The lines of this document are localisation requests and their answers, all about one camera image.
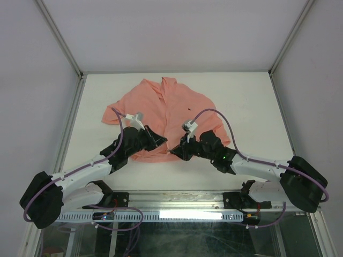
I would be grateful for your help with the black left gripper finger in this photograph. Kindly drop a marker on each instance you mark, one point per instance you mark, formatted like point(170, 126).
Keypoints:
point(152, 146)
point(153, 138)

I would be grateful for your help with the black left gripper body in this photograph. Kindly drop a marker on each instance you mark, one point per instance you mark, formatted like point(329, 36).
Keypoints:
point(144, 141)

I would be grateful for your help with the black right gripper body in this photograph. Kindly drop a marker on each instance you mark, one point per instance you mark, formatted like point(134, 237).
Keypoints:
point(194, 149)

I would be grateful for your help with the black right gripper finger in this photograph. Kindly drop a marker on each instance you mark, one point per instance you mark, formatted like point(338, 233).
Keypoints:
point(180, 151)
point(184, 141)

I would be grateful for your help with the peach pink zip jacket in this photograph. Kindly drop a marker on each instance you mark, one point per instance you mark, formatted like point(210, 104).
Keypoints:
point(165, 106)

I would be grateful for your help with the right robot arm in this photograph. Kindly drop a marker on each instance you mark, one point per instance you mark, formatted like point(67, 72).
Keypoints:
point(295, 181)

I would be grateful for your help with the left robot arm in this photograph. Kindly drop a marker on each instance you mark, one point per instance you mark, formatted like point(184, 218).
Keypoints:
point(48, 196)

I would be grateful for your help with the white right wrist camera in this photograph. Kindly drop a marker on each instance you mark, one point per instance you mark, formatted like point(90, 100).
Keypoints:
point(190, 127)

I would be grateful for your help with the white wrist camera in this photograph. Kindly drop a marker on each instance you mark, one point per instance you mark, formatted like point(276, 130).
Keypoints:
point(190, 127)
point(135, 120)

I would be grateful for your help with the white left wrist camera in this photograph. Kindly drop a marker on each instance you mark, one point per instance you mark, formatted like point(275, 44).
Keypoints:
point(135, 120)

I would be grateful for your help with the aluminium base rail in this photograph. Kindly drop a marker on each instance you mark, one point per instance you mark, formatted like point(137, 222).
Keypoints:
point(154, 200)

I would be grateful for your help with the white slotted cable duct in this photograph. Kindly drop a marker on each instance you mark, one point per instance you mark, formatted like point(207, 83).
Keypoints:
point(151, 216)

